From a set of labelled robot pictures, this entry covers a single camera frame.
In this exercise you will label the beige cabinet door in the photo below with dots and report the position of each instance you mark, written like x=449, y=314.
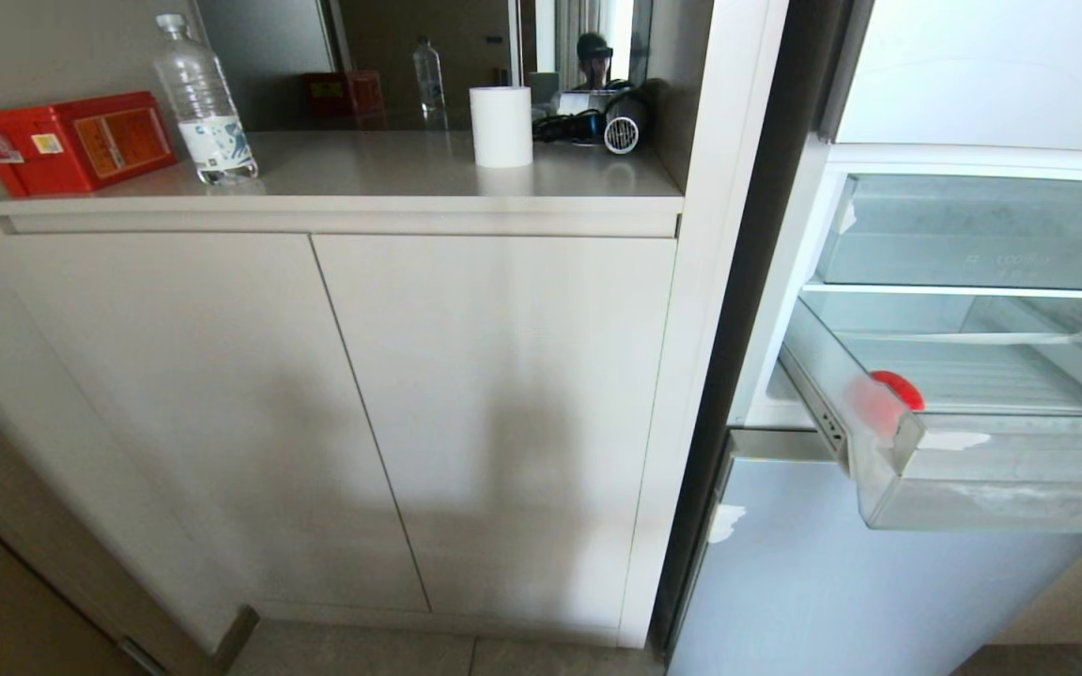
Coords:
x=212, y=413
x=522, y=422

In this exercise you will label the red rectangular box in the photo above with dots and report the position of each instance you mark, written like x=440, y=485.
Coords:
x=71, y=141

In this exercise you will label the clear plastic water bottle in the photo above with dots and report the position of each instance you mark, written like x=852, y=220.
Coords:
x=206, y=113

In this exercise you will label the red round food item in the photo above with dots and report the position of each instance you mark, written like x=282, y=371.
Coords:
x=890, y=398

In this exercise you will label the black hair dryer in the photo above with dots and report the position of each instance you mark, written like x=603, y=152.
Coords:
x=611, y=125

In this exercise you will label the beige cabinet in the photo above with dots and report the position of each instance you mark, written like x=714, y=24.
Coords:
x=363, y=394

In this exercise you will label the white paper roll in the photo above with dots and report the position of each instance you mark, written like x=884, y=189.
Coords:
x=501, y=127

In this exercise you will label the clear fridge drawer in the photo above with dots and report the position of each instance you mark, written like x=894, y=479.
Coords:
x=992, y=441
x=982, y=235

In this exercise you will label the white fridge freezer door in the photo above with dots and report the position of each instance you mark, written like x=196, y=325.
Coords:
x=832, y=582

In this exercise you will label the white fridge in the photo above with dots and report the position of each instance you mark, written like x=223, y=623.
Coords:
x=879, y=235

